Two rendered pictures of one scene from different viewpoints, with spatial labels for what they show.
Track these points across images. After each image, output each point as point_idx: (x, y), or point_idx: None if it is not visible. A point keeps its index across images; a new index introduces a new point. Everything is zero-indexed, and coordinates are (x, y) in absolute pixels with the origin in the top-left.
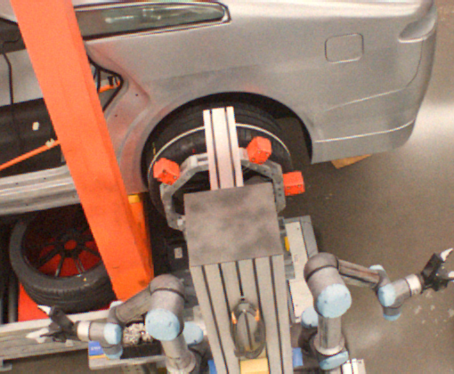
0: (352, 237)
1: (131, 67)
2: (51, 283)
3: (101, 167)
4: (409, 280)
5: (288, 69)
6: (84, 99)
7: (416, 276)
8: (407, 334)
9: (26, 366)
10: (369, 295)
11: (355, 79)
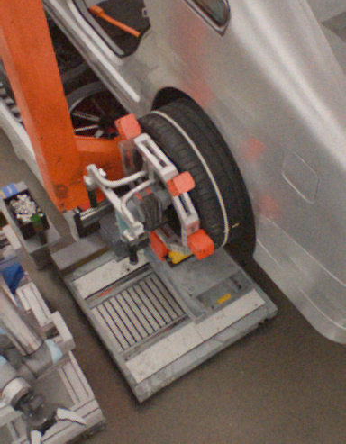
0: (281, 363)
1: (149, 4)
2: None
3: (3, 38)
4: (11, 385)
5: (250, 143)
6: None
7: (20, 389)
8: None
9: (28, 168)
10: (218, 410)
11: (301, 221)
